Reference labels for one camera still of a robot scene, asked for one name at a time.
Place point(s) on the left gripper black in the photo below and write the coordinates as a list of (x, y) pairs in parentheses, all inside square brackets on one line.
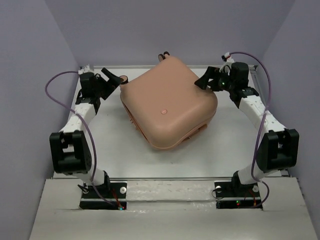
[(110, 88)]

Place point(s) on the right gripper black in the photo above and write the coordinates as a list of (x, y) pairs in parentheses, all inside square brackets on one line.
[(211, 73)]

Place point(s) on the pink hard-shell suitcase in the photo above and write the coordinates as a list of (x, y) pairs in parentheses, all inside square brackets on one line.
[(165, 105)]

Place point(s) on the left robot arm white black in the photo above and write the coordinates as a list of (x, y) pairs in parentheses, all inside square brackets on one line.
[(73, 149)]

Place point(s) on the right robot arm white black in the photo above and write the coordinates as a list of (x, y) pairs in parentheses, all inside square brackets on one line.
[(277, 145)]

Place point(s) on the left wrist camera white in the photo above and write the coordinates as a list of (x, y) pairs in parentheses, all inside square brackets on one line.
[(85, 69)]

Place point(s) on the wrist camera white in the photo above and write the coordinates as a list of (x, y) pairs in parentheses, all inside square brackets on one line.
[(228, 60), (85, 69)]

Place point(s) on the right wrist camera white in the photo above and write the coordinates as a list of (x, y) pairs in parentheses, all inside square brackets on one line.
[(228, 60)]

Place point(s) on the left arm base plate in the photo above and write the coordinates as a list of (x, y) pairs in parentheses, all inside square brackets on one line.
[(113, 199)]

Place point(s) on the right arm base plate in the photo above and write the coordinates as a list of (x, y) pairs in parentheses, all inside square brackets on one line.
[(228, 197)]

